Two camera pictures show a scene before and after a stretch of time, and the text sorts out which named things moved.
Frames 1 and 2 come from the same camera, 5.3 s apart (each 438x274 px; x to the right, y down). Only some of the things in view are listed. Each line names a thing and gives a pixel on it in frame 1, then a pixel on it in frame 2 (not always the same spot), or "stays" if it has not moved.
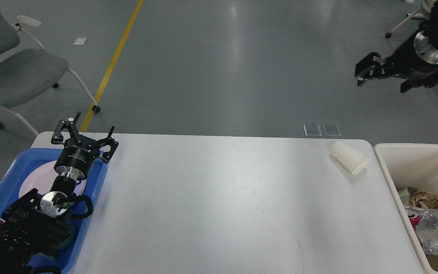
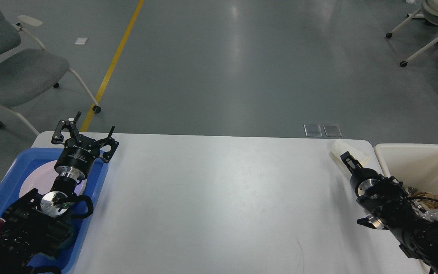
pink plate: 41,177 stays
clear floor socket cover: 332,130 stays
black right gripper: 421,59 -> 362,179
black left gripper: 76,160 stays
